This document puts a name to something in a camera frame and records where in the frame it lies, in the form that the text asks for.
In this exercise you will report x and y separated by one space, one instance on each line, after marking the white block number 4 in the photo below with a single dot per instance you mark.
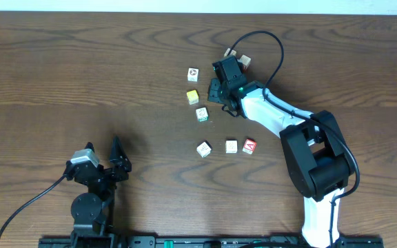
204 149

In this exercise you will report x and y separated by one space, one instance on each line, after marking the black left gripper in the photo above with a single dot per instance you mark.
105 172

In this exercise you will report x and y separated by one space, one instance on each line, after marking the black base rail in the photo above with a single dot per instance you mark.
170 242

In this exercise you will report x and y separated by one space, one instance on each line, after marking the white block with letter A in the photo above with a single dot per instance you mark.
193 74

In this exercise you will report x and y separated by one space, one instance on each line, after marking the yellow bordered block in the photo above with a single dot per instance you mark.
230 51

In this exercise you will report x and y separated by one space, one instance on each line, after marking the white block letter M ladybug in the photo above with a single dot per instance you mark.
231 146

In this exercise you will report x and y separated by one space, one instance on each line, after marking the white block with green edge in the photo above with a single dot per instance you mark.
201 114

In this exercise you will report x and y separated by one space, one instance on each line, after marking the yellow top block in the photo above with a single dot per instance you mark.
192 97

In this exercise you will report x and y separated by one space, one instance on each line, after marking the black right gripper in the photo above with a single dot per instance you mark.
213 94

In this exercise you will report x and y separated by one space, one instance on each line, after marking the red block letter A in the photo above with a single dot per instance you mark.
249 146

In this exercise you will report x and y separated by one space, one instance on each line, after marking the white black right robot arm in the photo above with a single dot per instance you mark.
318 160

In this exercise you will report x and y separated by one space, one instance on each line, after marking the red bordered block rear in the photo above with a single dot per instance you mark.
245 61

